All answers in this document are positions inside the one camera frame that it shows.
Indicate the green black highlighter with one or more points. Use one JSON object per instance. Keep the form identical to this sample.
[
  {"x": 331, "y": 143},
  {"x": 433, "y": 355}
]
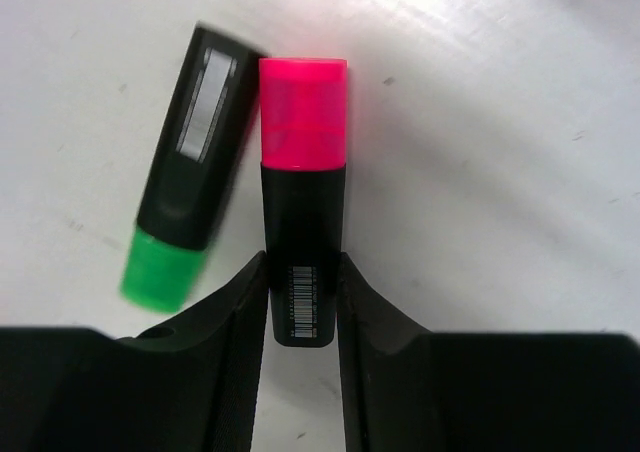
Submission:
[{"x": 188, "y": 188}]

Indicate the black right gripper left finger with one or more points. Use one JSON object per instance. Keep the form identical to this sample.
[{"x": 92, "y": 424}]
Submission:
[{"x": 189, "y": 383}]

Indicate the pink black highlighter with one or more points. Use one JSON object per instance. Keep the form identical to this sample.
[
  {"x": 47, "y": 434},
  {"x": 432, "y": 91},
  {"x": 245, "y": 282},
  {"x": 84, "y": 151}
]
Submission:
[{"x": 303, "y": 112}]

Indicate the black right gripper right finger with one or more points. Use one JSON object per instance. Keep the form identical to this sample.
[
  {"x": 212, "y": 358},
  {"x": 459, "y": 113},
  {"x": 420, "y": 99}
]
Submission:
[{"x": 406, "y": 388}]

